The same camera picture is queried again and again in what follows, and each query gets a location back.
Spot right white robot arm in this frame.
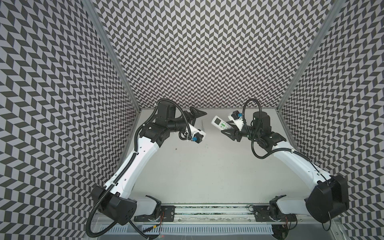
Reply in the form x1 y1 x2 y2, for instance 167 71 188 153
212 98 350 224

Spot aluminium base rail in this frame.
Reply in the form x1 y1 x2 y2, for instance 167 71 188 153
89 203 340 226

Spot white remote with green buttons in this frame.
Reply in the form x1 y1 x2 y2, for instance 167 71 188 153
211 116 233 131

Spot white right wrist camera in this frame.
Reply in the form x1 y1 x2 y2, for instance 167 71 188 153
228 111 244 131

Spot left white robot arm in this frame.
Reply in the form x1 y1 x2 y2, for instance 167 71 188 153
85 99 207 240

